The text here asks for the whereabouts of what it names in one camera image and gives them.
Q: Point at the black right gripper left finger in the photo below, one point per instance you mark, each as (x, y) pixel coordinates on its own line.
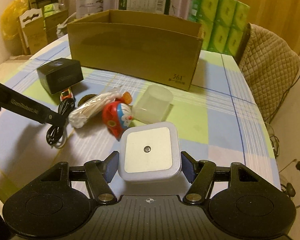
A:
(98, 176)

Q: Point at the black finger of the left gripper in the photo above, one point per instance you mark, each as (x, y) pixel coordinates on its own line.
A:
(24, 106)

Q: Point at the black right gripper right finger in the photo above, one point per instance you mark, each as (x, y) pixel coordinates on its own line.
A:
(200, 175)

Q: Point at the white square night light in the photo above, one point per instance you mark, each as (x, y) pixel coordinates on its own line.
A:
(149, 153)

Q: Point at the bag of cotton swabs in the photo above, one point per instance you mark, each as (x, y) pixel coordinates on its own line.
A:
(80, 116)

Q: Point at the red Doraemon toy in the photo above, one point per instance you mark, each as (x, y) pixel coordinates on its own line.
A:
(117, 115)

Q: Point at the small black box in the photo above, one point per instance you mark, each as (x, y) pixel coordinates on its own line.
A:
(59, 74)

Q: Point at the red yellow toy car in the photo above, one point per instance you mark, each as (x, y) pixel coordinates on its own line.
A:
(66, 94)

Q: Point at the translucent plastic cup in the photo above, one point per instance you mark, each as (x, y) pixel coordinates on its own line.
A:
(153, 105)

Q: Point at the yellow plastic bag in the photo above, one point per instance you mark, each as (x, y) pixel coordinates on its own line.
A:
(9, 20)

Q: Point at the brown carton with white flap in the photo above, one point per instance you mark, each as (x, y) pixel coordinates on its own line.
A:
(38, 30)

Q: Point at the white product box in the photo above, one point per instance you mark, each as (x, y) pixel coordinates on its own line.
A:
(86, 8)

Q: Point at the chair with quilted cover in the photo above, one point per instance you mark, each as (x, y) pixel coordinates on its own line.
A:
(269, 67)

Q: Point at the open brown cardboard box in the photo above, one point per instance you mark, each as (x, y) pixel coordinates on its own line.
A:
(155, 47)

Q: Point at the green tissue pack bundle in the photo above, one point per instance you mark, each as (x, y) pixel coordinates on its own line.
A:
(223, 23)

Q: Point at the dark green product box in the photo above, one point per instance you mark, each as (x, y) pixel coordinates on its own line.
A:
(166, 7)

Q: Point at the wooden door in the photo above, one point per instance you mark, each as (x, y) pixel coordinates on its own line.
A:
(279, 16)

